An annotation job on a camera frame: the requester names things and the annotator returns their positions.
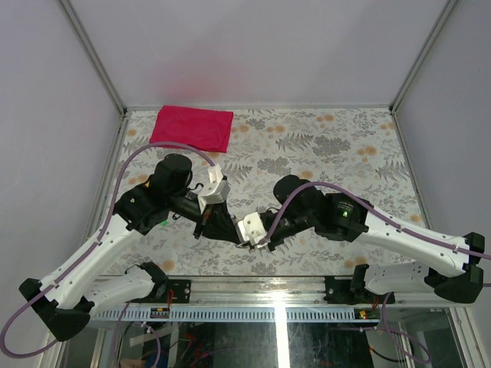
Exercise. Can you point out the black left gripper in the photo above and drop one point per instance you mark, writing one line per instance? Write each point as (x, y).
(217, 222)

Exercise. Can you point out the white slotted cable duct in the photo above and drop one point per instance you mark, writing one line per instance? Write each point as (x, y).
(239, 314)

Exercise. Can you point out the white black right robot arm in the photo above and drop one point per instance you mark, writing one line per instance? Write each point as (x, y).
(445, 265)

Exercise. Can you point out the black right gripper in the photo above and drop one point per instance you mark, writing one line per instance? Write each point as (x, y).
(274, 241)

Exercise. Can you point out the folded pink cloth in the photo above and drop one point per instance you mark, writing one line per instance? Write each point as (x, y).
(206, 130)

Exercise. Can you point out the metal keyring with clips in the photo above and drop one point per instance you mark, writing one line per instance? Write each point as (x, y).
(245, 245)

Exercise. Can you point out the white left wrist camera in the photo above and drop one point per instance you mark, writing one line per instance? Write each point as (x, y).
(215, 191)

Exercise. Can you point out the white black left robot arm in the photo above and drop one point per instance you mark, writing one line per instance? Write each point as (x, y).
(69, 297)

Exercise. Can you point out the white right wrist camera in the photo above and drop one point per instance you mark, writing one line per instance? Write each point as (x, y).
(252, 230)

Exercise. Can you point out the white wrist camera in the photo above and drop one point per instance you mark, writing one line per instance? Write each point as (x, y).
(252, 230)
(215, 191)

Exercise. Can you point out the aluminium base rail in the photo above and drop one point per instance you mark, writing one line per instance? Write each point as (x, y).
(253, 291)

